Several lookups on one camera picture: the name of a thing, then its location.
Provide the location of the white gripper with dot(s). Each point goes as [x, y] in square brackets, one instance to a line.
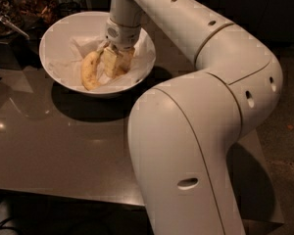
[123, 35]

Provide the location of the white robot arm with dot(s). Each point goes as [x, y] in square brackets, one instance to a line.
[179, 131]

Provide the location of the white ceramic bowl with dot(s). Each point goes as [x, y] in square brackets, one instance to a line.
[62, 30]

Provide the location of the snack bowl in background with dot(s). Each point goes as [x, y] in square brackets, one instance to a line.
[47, 10]

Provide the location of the white paper napkin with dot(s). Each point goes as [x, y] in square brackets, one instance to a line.
[142, 53]

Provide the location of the metal spoon handle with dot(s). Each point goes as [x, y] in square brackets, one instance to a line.
[4, 20]

